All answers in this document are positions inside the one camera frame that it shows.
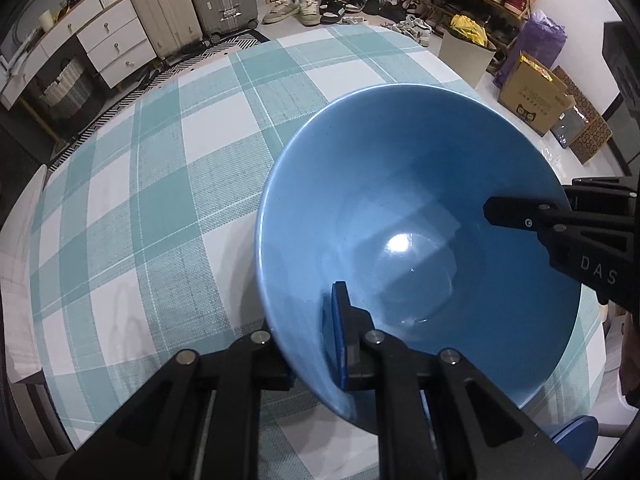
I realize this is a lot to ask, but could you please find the dark blue bowl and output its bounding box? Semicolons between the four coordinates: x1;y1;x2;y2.
542;415;599;470

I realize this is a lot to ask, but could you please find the light blue bowl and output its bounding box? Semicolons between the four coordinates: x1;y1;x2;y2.
255;84;580;431

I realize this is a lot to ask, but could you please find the brown patterned board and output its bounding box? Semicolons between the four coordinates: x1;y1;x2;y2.
551;66;612;165

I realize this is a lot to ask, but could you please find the cardboard box with cat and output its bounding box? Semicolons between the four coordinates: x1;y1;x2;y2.
498;52;575;136

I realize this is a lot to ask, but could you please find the teal checkered tablecloth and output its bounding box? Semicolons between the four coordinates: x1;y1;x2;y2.
27;24;609;480

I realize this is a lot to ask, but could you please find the purple plastic bag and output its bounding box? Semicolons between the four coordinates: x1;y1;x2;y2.
494;10;567;89

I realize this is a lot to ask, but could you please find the white bin with yellow bag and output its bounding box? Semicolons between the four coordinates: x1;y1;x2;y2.
438;14;497;88

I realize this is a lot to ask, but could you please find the striped laundry basket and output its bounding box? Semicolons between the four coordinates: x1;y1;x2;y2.
39;58;92;120

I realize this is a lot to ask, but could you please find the white drawer desk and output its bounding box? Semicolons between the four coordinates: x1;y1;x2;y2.
1;0;156;108

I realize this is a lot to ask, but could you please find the beige suitcase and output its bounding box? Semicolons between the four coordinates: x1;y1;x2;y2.
131;0;203;58

